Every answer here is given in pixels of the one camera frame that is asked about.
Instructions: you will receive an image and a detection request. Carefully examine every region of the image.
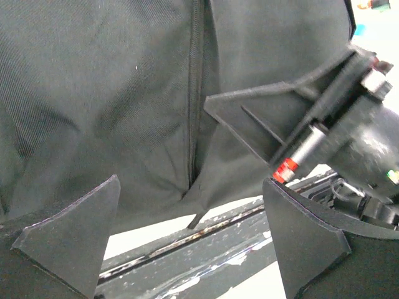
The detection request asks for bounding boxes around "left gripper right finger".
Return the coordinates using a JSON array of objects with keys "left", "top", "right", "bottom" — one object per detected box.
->
[{"left": 262, "top": 178, "right": 398, "bottom": 298}]

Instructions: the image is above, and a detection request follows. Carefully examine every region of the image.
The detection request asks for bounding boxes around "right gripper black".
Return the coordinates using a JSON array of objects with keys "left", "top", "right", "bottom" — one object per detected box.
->
[{"left": 203, "top": 46, "right": 399, "bottom": 225}]

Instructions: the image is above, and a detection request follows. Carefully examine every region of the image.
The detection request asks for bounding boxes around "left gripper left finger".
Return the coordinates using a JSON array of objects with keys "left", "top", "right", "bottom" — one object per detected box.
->
[{"left": 1, "top": 175, "right": 121, "bottom": 298}]

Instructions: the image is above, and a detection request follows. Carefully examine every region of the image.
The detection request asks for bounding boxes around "black student backpack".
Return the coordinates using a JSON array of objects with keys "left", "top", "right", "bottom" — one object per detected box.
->
[{"left": 1, "top": 1, "right": 355, "bottom": 234}]

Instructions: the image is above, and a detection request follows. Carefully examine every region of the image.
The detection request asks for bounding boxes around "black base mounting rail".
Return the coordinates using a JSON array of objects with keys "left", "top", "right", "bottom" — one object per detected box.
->
[{"left": 95, "top": 197, "right": 276, "bottom": 298}]

